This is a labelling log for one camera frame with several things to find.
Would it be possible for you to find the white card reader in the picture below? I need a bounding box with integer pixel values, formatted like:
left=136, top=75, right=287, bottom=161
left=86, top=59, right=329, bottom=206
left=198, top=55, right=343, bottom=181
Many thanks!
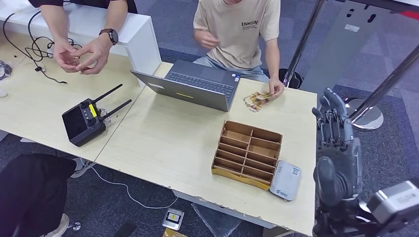
left=269, top=159, right=302, bottom=202

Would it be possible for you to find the yellow patterned object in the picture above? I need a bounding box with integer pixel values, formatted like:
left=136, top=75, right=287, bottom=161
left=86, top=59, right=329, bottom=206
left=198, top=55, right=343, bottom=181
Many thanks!
left=163, top=228, right=189, bottom=237

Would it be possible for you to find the red object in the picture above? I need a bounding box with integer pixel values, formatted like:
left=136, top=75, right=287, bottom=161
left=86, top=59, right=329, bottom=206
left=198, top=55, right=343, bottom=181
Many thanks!
left=400, top=9, right=419, bottom=21

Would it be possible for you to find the white cable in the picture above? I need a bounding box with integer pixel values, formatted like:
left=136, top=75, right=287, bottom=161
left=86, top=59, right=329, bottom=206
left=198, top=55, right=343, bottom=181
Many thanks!
left=80, top=158, right=179, bottom=210

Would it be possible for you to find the stack of patterned cards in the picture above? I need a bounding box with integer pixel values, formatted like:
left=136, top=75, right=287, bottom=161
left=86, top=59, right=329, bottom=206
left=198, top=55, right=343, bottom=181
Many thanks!
left=243, top=92, right=274, bottom=113

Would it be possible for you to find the grey laptop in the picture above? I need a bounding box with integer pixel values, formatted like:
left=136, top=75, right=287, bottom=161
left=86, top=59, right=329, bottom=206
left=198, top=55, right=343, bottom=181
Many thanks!
left=130, top=59, right=242, bottom=113

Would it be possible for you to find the white cabinet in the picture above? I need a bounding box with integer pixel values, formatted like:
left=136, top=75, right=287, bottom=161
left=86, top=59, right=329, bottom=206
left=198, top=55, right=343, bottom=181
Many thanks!
left=0, top=0, right=163, bottom=87

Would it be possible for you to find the person's left hand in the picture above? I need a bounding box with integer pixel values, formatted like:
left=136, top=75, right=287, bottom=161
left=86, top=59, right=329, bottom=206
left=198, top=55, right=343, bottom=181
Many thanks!
left=268, top=77, right=286, bottom=100
left=70, top=33, right=112, bottom=75

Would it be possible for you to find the black cable tangle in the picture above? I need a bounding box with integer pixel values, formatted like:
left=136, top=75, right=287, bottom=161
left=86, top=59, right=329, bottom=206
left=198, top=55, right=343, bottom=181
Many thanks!
left=2, top=2, right=83, bottom=85

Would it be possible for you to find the white shoe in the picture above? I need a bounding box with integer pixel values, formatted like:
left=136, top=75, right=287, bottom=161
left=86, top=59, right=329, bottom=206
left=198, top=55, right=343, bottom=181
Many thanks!
left=70, top=158, right=97, bottom=180

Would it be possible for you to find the chrome stanchion with silver base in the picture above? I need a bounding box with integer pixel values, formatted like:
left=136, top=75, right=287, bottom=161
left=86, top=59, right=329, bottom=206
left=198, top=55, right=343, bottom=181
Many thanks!
left=342, top=44, right=419, bottom=131

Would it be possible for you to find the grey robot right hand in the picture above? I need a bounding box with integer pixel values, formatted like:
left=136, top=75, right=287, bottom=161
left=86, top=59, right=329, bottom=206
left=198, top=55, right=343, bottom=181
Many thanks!
left=311, top=87, right=364, bottom=210

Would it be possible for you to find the person's right hand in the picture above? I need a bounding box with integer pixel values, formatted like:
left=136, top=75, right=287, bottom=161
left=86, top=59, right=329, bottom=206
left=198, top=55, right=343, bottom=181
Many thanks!
left=194, top=30, right=220, bottom=50
left=53, top=39, right=79, bottom=73

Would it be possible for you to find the person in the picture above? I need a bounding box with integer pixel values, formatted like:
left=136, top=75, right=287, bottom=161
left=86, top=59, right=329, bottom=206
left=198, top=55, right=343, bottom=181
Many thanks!
left=0, top=154, right=78, bottom=237
left=193, top=0, right=286, bottom=100
left=28, top=0, right=139, bottom=75

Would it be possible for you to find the wooden card organizer box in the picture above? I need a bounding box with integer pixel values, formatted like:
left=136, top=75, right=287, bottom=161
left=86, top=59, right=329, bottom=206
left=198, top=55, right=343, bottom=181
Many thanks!
left=211, top=120, right=283, bottom=192

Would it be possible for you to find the chrome stanchion with black base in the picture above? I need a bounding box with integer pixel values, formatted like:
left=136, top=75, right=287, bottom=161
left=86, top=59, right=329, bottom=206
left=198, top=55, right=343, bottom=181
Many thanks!
left=278, top=0, right=326, bottom=89

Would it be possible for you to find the plastic wrapped desk foot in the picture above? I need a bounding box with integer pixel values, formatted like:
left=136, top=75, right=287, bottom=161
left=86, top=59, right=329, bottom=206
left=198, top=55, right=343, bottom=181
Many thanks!
left=191, top=203, right=243, bottom=237

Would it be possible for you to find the metal floor socket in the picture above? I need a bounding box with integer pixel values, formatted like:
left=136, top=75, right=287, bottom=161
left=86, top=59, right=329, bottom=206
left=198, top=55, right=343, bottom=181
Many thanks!
left=162, top=208, right=185, bottom=231

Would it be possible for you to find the black remote controller with antennas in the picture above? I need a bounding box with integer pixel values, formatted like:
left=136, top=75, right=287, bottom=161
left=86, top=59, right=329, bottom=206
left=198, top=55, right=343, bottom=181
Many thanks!
left=62, top=83, right=133, bottom=147

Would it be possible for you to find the white desk beam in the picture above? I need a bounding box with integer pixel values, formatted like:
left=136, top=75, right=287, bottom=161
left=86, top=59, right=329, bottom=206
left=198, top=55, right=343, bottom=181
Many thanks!
left=172, top=190, right=277, bottom=230

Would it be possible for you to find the black wristwatch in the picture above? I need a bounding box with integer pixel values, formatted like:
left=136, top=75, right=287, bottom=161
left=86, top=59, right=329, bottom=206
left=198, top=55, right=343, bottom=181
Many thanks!
left=99, top=28, right=119, bottom=46

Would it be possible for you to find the grey metal board with holes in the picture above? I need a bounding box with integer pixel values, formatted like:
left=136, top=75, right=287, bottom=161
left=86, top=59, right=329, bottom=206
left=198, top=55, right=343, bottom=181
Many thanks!
left=296, top=0, right=419, bottom=110

